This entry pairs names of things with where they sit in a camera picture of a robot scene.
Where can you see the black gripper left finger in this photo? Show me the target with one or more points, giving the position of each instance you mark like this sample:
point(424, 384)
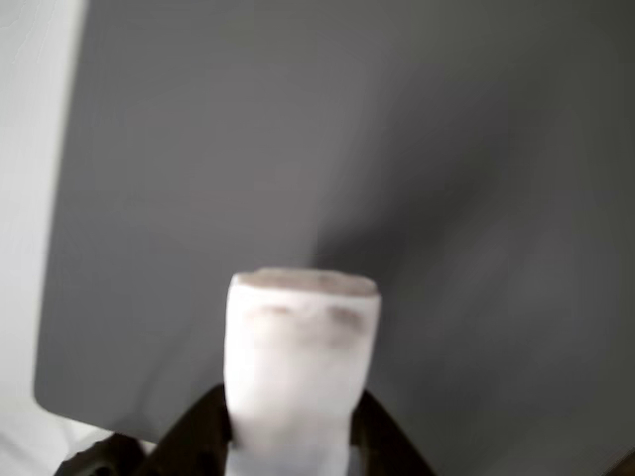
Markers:
point(193, 436)

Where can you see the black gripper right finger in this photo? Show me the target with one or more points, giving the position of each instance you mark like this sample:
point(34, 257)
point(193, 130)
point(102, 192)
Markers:
point(387, 441)

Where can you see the white rectangular block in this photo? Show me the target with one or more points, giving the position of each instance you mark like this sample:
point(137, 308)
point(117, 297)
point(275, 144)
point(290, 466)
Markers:
point(297, 367)

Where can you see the grey desk mat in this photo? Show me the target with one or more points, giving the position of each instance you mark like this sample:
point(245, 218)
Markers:
point(297, 149)

